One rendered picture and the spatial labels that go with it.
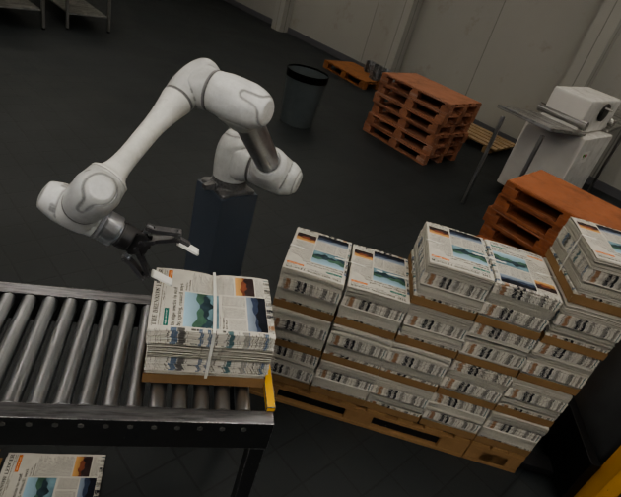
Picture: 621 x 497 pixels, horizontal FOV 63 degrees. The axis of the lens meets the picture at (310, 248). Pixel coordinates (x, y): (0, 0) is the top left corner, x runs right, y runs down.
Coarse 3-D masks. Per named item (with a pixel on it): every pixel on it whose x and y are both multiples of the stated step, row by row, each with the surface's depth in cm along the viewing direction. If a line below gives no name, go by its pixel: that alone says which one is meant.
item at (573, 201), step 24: (504, 192) 403; (528, 192) 389; (552, 192) 400; (576, 192) 416; (504, 216) 410; (528, 216) 419; (552, 216) 389; (576, 216) 370; (600, 216) 383; (504, 240) 433; (528, 240) 408; (552, 240) 386
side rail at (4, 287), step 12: (0, 288) 170; (12, 288) 172; (24, 288) 173; (36, 288) 174; (48, 288) 176; (60, 288) 177; (72, 288) 179; (60, 300) 175; (84, 300) 177; (96, 300) 177; (108, 300) 179; (120, 300) 180; (132, 300) 182; (144, 300) 183; (12, 312) 175; (36, 312) 176; (120, 312) 182
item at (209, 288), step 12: (216, 276) 168; (204, 312) 152; (204, 324) 148; (216, 324) 149; (204, 336) 146; (216, 336) 147; (204, 348) 149; (216, 348) 150; (204, 360) 152; (216, 360) 153; (204, 372) 155
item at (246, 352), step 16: (224, 288) 164; (240, 288) 165; (256, 288) 167; (224, 304) 157; (240, 304) 159; (256, 304) 161; (240, 320) 153; (256, 320) 155; (272, 320) 156; (240, 336) 148; (256, 336) 149; (272, 336) 151; (224, 352) 151; (240, 352) 152; (256, 352) 153; (272, 352) 154; (224, 368) 155; (240, 368) 156; (256, 368) 157
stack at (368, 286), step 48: (336, 240) 248; (288, 288) 224; (336, 288) 221; (384, 288) 224; (288, 336) 239; (336, 336) 233; (432, 336) 226; (480, 336) 223; (288, 384) 255; (336, 384) 249; (384, 384) 245; (432, 384) 240; (480, 384) 236; (384, 432) 261; (432, 432) 256
